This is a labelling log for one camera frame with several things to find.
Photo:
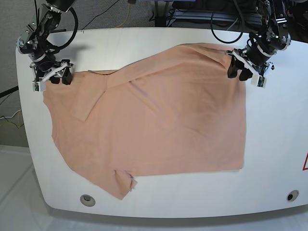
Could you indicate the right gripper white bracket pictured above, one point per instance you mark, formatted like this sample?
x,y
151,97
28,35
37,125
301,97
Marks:
x,y
48,70

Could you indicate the left table grommet hole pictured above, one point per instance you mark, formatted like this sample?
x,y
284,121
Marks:
x,y
87,200

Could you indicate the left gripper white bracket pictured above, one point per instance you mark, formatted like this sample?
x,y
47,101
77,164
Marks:
x,y
249,61

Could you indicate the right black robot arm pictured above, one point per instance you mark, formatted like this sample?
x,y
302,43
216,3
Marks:
x,y
34,43

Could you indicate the peach orange T-shirt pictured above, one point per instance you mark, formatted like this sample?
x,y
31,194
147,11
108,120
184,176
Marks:
x,y
173,112

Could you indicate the black table leg left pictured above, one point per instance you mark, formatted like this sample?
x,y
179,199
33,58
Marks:
x,y
9,91

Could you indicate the black metal equipment frame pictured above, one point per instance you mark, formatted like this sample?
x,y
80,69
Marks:
x,y
243,16

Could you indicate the red triangle sticker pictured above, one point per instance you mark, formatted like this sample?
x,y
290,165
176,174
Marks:
x,y
305,166

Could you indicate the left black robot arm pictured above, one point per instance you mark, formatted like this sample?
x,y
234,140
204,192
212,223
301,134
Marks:
x,y
273,33

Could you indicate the table grommet hole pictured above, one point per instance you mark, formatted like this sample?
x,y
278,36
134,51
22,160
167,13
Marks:
x,y
87,200
292,195

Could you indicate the right table grommet hole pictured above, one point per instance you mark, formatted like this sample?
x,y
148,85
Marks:
x,y
292,195

